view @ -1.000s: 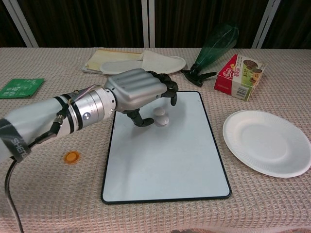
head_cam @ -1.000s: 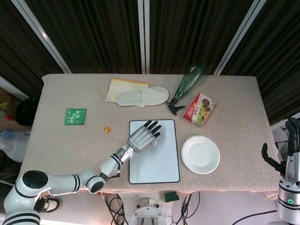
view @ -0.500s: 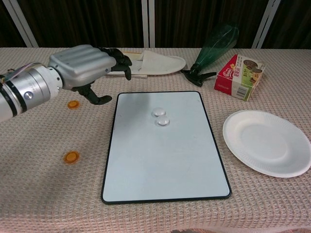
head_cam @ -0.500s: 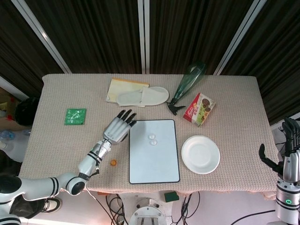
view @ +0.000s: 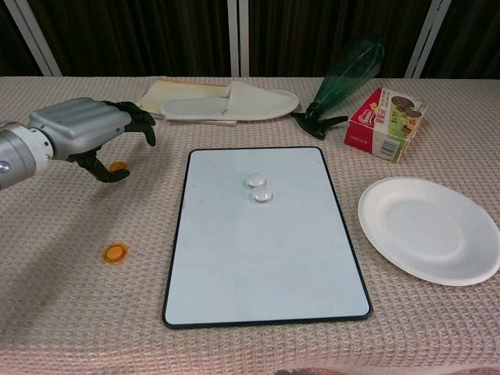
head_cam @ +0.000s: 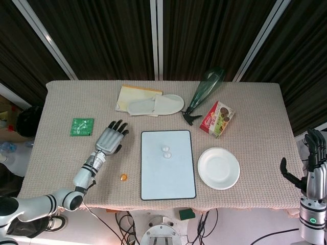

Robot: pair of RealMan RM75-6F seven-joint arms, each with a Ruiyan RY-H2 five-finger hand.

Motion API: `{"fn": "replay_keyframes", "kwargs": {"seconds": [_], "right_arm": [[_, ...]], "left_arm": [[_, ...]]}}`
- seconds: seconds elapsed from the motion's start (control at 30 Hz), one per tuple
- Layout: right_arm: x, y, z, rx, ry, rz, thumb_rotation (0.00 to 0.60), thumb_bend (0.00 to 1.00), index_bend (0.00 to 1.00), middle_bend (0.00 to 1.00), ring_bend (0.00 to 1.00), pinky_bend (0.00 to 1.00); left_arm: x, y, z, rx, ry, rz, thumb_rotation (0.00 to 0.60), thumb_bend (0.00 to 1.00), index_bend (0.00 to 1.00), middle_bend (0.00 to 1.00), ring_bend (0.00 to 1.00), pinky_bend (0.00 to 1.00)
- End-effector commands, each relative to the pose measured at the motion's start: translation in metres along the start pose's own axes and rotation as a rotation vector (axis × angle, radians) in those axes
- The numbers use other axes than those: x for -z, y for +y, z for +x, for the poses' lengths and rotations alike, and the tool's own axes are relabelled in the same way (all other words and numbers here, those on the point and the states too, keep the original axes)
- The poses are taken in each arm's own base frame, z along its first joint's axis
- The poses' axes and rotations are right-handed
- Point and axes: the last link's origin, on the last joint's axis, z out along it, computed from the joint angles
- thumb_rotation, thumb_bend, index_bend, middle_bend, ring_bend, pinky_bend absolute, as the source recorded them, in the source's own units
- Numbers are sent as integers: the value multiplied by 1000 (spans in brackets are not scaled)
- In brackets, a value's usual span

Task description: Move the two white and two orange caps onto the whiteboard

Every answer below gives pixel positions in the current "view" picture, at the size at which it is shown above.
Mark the cream flat package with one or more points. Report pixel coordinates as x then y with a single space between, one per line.
156 95

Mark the red green cookie box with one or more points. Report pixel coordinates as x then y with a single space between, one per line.
384 125

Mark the white upright frame post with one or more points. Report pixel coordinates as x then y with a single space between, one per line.
238 35

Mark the green spray bottle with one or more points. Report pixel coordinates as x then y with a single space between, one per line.
343 82

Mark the white paper plate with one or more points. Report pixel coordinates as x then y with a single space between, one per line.
426 230

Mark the white cloth slipper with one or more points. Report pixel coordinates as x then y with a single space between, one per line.
242 103

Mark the orange round magnet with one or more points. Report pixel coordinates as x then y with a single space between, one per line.
118 166
114 253

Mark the white round magnet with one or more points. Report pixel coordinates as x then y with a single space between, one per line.
255 181
261 194

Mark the white slanted frame post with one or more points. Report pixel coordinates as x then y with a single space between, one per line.
33 37
426 39

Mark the white board black frame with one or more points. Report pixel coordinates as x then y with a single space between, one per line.
261 258

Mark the beige waffle tablecloth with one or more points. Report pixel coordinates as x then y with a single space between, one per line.
78 312

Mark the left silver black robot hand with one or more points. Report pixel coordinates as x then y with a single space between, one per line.
78 125

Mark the dark brown curtain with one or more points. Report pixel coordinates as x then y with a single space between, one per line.
156 35

